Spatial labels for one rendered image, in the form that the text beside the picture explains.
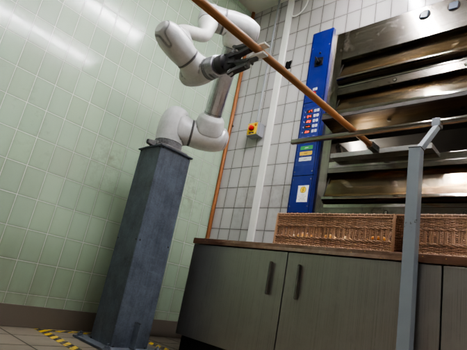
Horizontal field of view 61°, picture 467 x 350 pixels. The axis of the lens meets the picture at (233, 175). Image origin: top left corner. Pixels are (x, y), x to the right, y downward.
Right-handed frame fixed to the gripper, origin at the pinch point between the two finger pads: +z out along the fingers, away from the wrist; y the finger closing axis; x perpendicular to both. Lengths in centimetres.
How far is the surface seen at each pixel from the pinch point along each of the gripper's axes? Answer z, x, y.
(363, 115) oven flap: -6, -94, -21
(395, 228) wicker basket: 30, -58, 50
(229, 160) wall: -115, -106, -9
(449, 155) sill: 34, -107, 2
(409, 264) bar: 40, -47, 64
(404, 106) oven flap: 16, -93, -21
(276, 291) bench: -15, -52, 80
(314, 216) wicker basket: -5, -57, 46
